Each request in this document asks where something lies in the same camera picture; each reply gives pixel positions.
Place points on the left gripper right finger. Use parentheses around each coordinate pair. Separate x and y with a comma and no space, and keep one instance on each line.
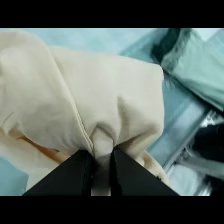
(133,178)

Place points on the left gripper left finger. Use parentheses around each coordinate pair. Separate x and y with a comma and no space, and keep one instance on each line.
(68,178)

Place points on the cream T-shirt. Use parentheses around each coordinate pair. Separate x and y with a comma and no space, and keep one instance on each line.
(100,93)

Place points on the pale green garment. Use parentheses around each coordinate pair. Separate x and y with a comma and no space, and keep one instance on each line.
(196,66)

